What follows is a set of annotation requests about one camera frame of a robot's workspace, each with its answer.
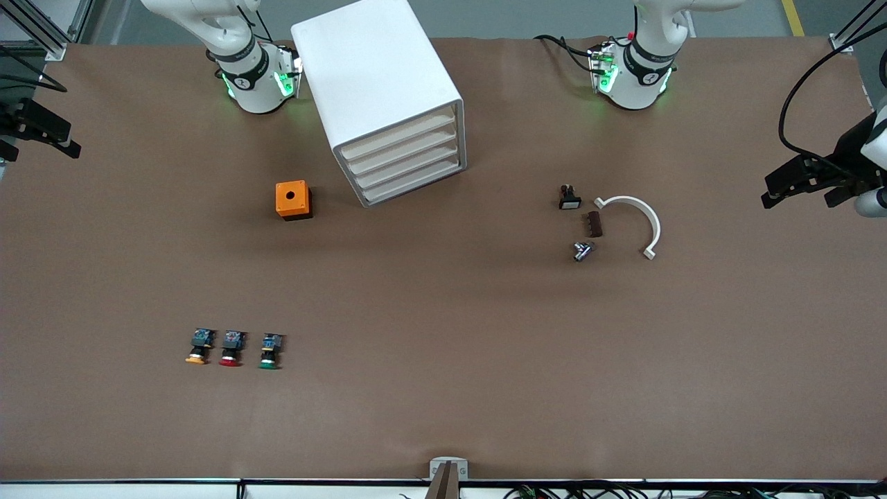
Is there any yellow push button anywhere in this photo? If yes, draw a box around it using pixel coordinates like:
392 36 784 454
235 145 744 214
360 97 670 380
185 328 216 366

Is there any white rectangular tray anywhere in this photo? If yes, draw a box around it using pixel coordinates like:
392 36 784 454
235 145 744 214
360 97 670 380
340 114 458 162

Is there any orange button box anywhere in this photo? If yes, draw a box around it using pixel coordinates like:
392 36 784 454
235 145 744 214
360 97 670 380
275 180 314 222

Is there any red push button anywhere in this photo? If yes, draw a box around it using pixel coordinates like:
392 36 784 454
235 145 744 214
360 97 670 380
218 330 248 368

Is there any green push button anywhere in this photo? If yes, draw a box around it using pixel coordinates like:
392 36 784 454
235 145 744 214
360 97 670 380
258 333 286 371

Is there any white curved plastic clip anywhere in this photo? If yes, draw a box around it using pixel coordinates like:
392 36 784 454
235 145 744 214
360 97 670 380
594 195 662 261

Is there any brown table mat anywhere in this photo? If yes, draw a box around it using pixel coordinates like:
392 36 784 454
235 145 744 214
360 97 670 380
0 35 887 483

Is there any aluminium frame profile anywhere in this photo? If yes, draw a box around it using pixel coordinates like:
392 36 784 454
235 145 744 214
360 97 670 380
828 0 887 54
0 0 95 62

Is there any black arm base cable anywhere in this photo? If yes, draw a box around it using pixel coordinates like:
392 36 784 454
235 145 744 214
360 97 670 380
533 33 601 74

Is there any white table edge rail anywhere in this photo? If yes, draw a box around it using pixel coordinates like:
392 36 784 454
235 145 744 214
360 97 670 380
0 478 887 499

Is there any black cable bundle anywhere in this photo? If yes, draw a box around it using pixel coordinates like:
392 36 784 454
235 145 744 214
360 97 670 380
502 483 887 499

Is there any grey mount bracket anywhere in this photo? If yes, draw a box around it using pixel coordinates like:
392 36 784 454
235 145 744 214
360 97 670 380
429 457 470 481

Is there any brown camera support pole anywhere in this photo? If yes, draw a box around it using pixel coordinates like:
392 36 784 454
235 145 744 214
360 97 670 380
425 462 462 499

